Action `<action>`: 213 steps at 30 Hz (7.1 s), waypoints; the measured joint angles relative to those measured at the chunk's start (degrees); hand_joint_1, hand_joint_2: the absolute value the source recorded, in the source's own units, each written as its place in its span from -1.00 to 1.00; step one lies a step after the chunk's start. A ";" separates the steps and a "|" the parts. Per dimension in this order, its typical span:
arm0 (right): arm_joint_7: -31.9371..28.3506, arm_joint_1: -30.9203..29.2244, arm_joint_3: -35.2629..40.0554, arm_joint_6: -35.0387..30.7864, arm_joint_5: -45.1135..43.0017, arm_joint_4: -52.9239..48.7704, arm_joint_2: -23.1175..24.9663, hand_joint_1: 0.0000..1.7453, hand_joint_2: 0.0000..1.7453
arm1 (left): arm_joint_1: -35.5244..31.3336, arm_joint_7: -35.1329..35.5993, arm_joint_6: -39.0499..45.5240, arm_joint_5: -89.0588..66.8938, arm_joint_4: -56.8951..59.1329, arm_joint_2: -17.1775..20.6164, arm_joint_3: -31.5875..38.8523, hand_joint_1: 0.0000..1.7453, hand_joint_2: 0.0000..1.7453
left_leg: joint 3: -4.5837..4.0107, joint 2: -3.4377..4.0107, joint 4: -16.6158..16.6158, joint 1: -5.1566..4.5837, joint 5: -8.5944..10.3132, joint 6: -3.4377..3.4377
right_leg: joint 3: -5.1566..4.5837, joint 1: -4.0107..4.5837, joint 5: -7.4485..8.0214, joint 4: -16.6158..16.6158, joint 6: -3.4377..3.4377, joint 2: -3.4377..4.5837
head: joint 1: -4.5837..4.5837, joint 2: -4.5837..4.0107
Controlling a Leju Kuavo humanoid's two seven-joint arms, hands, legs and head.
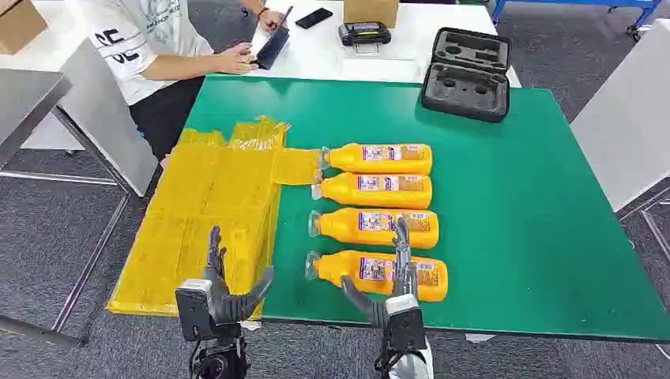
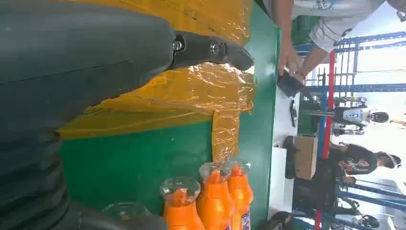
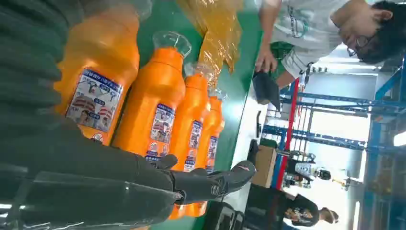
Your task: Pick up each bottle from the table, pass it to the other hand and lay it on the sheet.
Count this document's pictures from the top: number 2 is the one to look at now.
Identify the person's left hand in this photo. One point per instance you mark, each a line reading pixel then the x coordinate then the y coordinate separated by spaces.
pixel 299 76

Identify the orange plastic bottle clear cap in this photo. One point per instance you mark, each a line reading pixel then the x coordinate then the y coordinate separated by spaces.
pixel 214 203
pixel 125 210
pixel 241 196
pixel 182 216

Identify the tablet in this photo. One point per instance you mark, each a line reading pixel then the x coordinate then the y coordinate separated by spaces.
pixel 290 85

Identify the small cardboard box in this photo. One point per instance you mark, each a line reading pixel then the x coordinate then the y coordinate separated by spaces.
pixel 306 158

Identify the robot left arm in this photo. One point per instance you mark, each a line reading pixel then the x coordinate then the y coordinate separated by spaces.
pixel 28 184

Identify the red metal post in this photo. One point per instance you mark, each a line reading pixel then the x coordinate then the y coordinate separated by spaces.
pixel 330 95

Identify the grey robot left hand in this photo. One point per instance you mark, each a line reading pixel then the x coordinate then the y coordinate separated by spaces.
pixel 79 57

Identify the yellow plastic sheet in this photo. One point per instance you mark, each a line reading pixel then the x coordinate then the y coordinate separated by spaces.
pixel 190 92

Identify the white table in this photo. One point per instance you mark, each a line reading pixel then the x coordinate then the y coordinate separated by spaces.
pixel 282 120

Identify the blue metal rack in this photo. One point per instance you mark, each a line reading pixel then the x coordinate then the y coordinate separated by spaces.
pixel 364 87

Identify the white humanoid robot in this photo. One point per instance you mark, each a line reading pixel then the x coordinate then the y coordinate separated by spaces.
pixel 356 116

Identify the person's right hand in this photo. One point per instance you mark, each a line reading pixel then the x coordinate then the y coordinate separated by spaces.
pixel 288 58

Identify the green table mat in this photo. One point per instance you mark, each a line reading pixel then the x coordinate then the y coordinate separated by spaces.
pixel 133 165

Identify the person in white shirt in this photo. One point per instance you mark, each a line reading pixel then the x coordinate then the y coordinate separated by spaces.
pixel 333 19

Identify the person in black shirt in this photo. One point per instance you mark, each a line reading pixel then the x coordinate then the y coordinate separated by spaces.
pixel 358 160

